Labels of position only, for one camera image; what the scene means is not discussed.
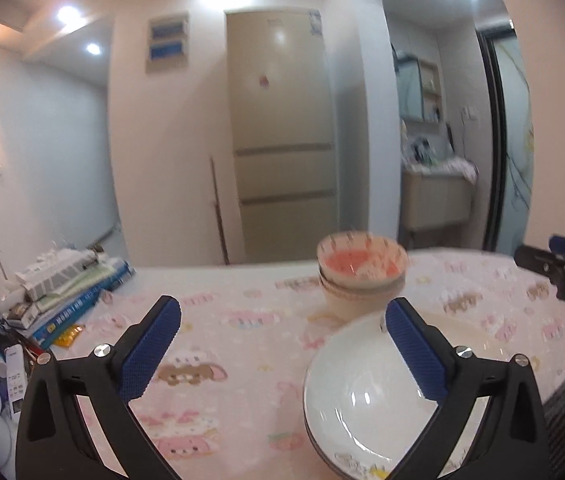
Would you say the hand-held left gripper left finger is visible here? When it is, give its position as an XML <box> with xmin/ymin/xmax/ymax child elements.
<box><xmin>15</xmin><ymin>295</ymin><xmax>183</xmax><ymax>480</ymax></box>

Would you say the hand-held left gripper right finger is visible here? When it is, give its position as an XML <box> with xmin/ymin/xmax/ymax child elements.
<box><xmin>385</xmin><ymin>296</ymin><xmax>548</xmax><ymax>480</ymax></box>

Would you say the plain white bowl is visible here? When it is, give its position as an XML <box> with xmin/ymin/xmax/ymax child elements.
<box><xmin>304</xmin><ymin>316</ymin><xmax>463</xmax><ymax>456</ymax></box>

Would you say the white patterned-rim bowl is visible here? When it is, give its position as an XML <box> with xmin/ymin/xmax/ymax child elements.
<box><xmin>323</xmin><ymin>285</ymin><xmax>403</xmax><ymax>322</ymax></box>
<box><xmin>319</xmin><ymin>272</ymin><xmax>406</xmax><ymax>302</ymax></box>

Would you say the pink strawberry bowl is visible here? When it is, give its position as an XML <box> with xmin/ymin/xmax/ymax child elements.
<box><xmin>317</xmin><ymin>232</ymin><xmax>408</xmax><ymax>291</ymax></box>

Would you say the pink printed tablecloth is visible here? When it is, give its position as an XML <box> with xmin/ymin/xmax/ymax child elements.
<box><xmin>12</xmin><ymin>247</ymin><xmax>565</xmax><ymax>480</ymax></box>

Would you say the pile of books and boxes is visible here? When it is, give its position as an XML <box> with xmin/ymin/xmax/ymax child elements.
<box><xmin>30</xmin><ymin>260</ymin><xmax>136</xmax><ymax>348</ymax></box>

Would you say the yellow snack packet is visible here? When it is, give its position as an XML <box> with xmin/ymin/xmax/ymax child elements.
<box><xmin>55</xmin><ymin>325</ymin><xmax>86</xmax><ymax>349</ymax></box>

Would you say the green and white book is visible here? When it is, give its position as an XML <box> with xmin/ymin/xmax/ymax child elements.
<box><xmin>37</xmin><ymin>257</ymin><xmax>123</xmax><ymax>311</ymax></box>

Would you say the beige vanity cabinet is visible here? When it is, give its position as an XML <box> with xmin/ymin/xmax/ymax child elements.
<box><xmin>401</xmin><ymin>167</ymin><xmax>476</xmax><ymax>233</ymax></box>

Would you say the pink cloth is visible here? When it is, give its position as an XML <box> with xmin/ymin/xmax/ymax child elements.
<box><xmin>440</xmin><ymin>157</ymin><xmax>478</xmax><ymax>183</ymax></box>

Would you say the white remote control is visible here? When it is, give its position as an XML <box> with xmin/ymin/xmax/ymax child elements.
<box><xmin>5</xmin><ymin>345</ymin><xmax>26</xmax><ymax>411</ymax></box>

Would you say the mirror cabinet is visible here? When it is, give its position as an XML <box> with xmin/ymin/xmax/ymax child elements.
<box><xmin>393</xmin><ymin>52</ymin><xmax>441</xmax><ymax>123</ymax></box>

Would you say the beige refrigerator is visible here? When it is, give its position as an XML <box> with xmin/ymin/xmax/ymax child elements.
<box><xmin>225</xmin><ymin>7</ymin><xmax>339</xmax><ymax>264</ymax></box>

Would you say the black sliding door frame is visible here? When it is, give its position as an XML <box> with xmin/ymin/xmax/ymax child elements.
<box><xmin>477</xmin><ymin>30</ymin><xmax>533</xmax><ymax>256</ymax></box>

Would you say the wall electrical panel box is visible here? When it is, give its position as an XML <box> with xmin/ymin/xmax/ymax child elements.
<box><xmin>145</xmin><ymin>11</ymin><xmax>190</xmax><ymax>75</ymax></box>

